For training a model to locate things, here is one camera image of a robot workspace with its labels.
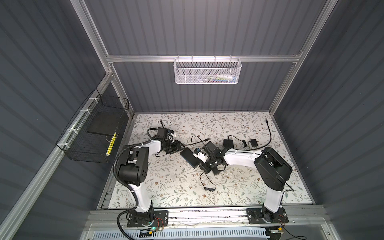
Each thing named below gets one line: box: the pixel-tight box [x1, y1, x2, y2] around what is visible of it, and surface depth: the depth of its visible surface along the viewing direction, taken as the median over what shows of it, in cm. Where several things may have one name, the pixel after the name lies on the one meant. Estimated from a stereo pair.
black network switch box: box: [223, 139, 234, 150], surface depth 103 cm
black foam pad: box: [87, 112, 124, 136], surface depth 77 cm
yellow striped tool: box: [106, 132, 117, 157], surface depth 71 cm
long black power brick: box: [180, 147, 202, 169], surface depth 96 cm
